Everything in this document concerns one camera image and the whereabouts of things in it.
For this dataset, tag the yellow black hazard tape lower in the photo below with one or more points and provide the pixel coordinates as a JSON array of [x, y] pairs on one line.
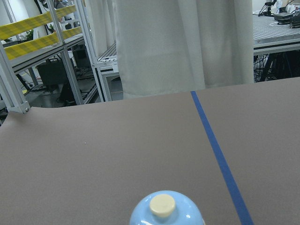
[[24, 48]]

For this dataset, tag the yellow black hazard tape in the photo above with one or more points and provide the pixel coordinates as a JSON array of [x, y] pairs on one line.
[[13, 29], [24, 48]]

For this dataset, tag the white curtain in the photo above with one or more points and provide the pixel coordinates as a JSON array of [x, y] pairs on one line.
[[170, 46]]

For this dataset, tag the yellow black hazard tape upper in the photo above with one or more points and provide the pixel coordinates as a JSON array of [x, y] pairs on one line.
[[13, 29]]

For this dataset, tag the aluminium workbench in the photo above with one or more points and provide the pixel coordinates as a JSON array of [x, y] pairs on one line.
[[269, 37]]

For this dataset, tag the aluminium frame post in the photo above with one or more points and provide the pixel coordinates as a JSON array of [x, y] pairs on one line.
[[10, 92]]

